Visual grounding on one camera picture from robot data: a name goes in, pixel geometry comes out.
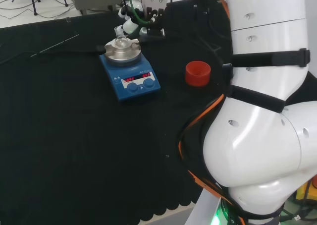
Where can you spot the black bench cloth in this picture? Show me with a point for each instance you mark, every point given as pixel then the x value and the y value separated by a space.
pixel 74 135

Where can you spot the yellow stop button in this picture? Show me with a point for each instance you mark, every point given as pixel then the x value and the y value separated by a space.
pixel 307 190

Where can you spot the grey robot pedestal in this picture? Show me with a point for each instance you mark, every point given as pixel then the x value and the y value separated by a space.
pixel 205 207

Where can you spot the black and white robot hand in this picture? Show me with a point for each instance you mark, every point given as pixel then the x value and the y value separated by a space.
pixel 153 19

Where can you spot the heater with blue base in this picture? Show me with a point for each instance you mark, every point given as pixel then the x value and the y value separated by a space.
pixel 133 83

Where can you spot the clear round-bottom glass flask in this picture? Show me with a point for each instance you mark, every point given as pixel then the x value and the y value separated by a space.
pixel 121 41

